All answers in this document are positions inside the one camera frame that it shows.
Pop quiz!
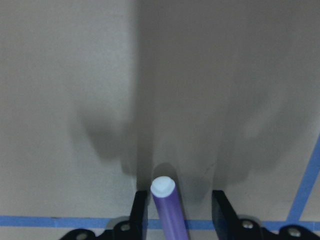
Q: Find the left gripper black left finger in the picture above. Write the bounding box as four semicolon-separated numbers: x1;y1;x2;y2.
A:
129;190;148;240

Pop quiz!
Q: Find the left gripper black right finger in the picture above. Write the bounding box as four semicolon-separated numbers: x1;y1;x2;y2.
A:
211;190;240;240

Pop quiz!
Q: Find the purple pen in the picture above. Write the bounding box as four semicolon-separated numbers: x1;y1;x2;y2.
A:
150;176;189;240

